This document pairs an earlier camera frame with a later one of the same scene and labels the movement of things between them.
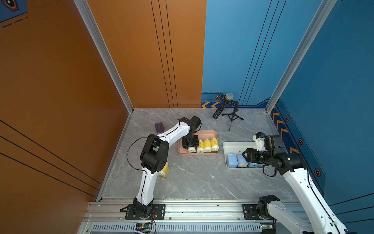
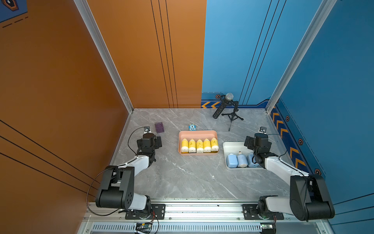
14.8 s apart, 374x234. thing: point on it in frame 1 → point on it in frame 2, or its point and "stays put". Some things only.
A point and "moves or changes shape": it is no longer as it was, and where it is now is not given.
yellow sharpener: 200,148 stays put
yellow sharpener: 165,171 moves or changes shape
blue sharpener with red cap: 242,162 stays put
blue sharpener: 252,165 stays put
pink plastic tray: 203,135 stays put
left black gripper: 196,144 → 157,142
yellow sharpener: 214,142 stays put
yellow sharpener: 191,149 stays put
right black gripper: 250,156 → 250,142
